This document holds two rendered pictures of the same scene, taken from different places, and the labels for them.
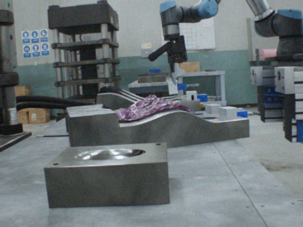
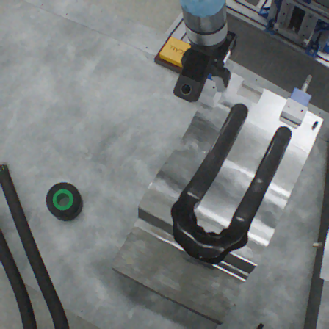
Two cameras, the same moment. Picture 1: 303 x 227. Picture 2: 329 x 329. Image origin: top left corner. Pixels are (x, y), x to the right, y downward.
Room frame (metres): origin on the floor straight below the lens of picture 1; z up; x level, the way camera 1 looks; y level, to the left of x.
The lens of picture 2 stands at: (1.39, 0.38, 1.97)
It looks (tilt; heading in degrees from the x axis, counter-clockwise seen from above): 72 degrees down; 298
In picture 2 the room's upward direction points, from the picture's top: 2 degrees counter-clockwise
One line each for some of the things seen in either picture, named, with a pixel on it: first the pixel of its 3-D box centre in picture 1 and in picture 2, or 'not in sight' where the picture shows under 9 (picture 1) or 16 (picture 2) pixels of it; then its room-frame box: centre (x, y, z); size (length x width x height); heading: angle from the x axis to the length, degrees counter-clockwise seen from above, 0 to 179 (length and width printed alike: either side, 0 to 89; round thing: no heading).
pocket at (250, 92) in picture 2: not in sight; (249, 94); (1.46, -0.17, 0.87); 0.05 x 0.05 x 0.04; 87
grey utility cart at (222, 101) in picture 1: (197, 91); not in sight; (7.39, -1.05, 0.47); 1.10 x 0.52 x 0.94; 95
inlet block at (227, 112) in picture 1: (241, 114); not in sight; (1.09, -0.29, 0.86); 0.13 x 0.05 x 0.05; 105
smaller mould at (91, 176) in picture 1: (112, 172); not in sight; (0.62, 0.07, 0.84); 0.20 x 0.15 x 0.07; 87
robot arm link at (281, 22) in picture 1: (289, 21); not in sight; (1.71, -0.72, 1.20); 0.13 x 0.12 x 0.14; 25
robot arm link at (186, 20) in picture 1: (190, 14); not in sight; (1.59, -0.22, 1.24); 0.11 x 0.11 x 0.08; 25
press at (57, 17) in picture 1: (91, 71); not in sight; (6.03, 0.91, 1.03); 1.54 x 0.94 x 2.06; 177
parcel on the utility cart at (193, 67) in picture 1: (188, 68); not in sight; (7.41, -0.89, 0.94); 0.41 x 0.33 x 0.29; 95
